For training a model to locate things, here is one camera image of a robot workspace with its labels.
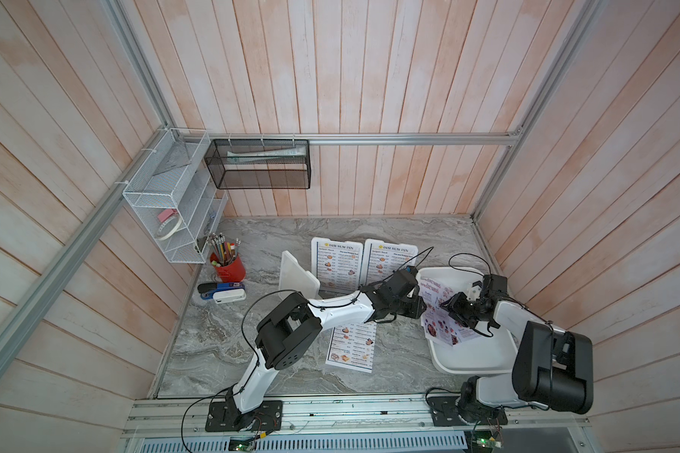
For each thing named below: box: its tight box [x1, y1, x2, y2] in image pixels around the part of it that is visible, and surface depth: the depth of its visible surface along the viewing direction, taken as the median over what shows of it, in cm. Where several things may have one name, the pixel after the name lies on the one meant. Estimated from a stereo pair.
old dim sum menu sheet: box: [325, 321, 377, 374], surface depth 87 cm
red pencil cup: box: [206, 232, 247, 284], surface depth 95 cm
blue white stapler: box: [197, 282, 247, 305], surface depth 96 cm
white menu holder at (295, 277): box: [278, 250, 321, 301], surface depth 81 cm
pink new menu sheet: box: [419, 275, 481, 348], surface depth 90 cm
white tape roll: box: [154, 217, 182, 241], surface depth 80 cm
